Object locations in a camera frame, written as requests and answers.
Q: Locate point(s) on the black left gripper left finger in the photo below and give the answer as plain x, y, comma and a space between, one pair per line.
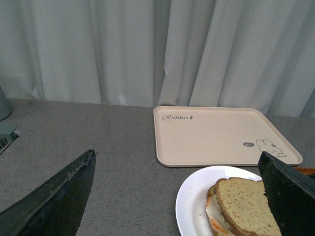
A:
56, 207

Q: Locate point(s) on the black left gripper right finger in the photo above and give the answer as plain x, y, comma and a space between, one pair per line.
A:
290, 194

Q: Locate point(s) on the bread slice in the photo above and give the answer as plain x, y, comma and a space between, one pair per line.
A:
211, 191
243, 207

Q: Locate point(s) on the white round plate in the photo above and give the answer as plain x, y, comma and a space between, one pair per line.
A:
191, 198

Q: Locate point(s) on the egg sandwich filling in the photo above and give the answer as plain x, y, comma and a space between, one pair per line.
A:
216, 222

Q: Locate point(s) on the brown wooden tray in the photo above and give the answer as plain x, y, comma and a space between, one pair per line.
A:
306, 171

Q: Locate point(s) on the grey-green rack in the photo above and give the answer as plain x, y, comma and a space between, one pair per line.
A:
8, 134

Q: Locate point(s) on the grey cylindrical container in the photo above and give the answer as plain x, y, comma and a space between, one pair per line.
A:
5, 109

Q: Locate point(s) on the pink rabbit tray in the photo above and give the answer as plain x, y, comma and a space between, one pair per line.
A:
206, 136

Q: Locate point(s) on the grey curtain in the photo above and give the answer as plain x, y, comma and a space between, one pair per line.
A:
217, 53

